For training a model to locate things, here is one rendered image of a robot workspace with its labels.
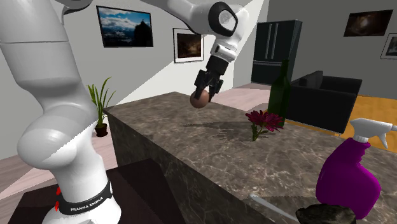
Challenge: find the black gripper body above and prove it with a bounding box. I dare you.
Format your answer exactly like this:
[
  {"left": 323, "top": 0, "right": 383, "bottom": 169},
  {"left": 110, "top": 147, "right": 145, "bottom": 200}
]
[{"left": 198, "top": 55, "right": 232, "bottom": 87}]

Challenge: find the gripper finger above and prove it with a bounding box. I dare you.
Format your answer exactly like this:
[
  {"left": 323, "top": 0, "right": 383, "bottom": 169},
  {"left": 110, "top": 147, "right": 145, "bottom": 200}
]
[
  {"left": 193, "top": 69, "right": 208, "bottom": 99},
  {"left": 207, "top": 79, "right": 225, "bottom": 104}
]

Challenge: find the brown egg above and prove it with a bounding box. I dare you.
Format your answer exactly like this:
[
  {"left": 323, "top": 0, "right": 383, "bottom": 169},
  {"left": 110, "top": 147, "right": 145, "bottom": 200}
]
[{"left": 189, "top": 89, "right": 211, "bottom": 109}]

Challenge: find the dark red flower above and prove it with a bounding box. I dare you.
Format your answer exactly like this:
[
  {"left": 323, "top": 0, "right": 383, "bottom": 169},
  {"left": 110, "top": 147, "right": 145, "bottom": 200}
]
[{"left": 244, "top": 109, "right": 285, "bottom": 142}]

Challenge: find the black refrigerator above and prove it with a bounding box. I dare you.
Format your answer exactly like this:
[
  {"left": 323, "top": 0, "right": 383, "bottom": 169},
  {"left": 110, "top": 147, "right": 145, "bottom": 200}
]
[{"left": 251, "top": 19, "right": 303, "bottom": 87}]

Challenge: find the dark green glass bottle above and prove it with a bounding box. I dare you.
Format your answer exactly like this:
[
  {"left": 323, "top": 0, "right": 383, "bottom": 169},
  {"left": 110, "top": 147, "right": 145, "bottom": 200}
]
[{"left": 267, "top": 59, "right": 292, "bottom": 128}]

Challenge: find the green potted plant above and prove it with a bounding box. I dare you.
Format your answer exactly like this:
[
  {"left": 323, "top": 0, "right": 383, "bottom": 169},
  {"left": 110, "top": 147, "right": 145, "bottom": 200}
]
[{"left": 86, "top": 76, "right": 117, "bottom": 138}]

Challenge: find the black sofa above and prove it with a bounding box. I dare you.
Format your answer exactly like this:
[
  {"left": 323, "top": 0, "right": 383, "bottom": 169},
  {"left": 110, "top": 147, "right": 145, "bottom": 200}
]
[{"left": 284, "top": 70, "right": 363, "bottom": 135}]

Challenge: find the dark robot stand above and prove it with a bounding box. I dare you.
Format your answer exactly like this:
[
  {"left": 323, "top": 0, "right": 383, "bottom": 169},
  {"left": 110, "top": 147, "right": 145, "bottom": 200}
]
[{"left": 7, "top": 157, "right": 188, "bottom": 224}]

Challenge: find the grey knife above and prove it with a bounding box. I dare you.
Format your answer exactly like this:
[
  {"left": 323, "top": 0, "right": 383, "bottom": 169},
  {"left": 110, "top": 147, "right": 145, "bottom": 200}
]
[{"left": 248, "top": 193, "right": 300, "bottom": 223}]

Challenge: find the purple spray bottle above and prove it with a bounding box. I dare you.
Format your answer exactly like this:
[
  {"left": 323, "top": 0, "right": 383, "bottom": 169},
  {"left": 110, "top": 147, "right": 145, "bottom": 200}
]
[{"left": 315, "top": 117, "right": 397, "bottom": 221}]

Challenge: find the dark rough rock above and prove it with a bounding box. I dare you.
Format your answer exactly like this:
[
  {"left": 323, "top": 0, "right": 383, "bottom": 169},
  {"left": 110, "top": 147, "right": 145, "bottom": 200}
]
[{"left": 295, "top": 203, "right": 357, "bottom": 224}]

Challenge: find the white-framed dark wall picture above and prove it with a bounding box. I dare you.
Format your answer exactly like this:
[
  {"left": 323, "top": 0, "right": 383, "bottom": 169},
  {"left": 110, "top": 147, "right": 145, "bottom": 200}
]
[{"left": 172, "top": 27, "right": 205, "bottom": 64}]

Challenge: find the mountain landscape wall picture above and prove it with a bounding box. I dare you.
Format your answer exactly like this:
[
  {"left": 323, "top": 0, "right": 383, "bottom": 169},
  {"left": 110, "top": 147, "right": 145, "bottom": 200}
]
[{"left": 95, "top": 4, "right": 155, "bottom": 48}]

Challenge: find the dark brown unframed wall picture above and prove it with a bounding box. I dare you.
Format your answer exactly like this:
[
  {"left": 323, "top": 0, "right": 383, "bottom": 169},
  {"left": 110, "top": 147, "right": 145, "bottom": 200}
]
[{"left": 343, "top": 8, "right": 394, "bottom": 38}]

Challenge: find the white-framed grey wall picture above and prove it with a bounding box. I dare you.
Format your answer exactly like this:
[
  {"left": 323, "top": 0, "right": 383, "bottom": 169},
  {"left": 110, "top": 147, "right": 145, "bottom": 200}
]
[{"left": 379, "top": 32, "right": 397, "bottom": 60}]

